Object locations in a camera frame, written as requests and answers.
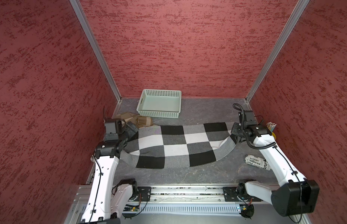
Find black white checkered scarf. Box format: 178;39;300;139
120;122;236;169

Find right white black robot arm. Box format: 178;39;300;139
231;123;320;217

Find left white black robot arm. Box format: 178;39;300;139
80;119;139;224

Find brown beige plaid scarf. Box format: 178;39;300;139
115;112;154;128

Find light green plastic basket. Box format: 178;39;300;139
137;89;182;119

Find bundle of coloured pencils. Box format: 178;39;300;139
266;122;277;133

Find rolled beige patterned cloth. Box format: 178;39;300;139
90;154;95;163

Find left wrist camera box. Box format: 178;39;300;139
104;119;123;134

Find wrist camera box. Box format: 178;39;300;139
104;119;123;134
243;111;257;125

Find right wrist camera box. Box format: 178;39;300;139
243;111;257;125

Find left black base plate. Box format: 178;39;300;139
133;186;152;202

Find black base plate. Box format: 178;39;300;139
223;187;262;204
133;186;152;202

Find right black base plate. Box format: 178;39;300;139
223;187;262;204

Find aluminium front rail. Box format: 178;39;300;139
62;184;312;224

